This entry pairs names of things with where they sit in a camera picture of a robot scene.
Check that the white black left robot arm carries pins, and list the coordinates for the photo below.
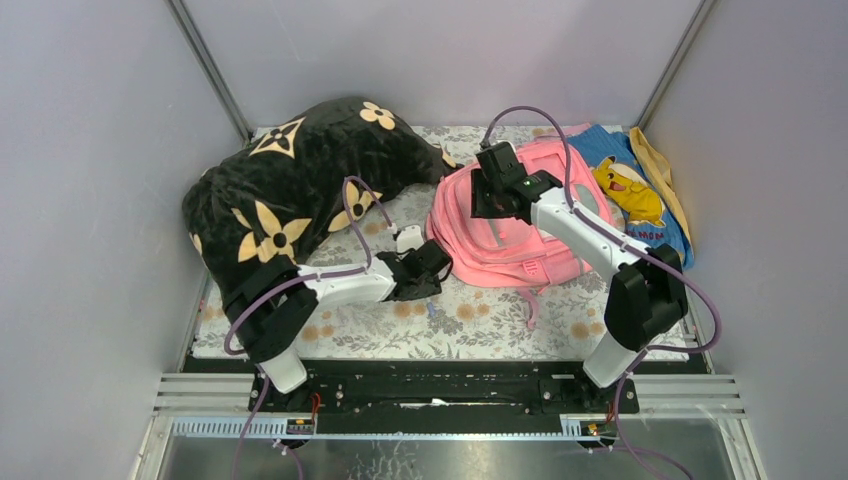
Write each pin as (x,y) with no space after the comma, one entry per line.
(268,311)

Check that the pink student backpack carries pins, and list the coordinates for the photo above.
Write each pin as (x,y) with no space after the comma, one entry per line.
(508,253)

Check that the black pillow with beige flowers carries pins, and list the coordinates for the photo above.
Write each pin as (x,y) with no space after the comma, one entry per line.
(289,189)

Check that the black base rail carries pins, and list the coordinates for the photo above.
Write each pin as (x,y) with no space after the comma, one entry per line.
(462,399)

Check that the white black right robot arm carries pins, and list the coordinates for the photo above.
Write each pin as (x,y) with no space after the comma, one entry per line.
(646,295)

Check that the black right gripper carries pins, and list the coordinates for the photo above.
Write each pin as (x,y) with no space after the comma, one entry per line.
(478,207)

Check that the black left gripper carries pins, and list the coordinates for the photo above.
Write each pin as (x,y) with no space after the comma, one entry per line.
(429,265)

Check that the blue Pokemon t-shirt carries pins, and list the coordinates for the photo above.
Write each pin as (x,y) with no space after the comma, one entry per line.
(625,182)

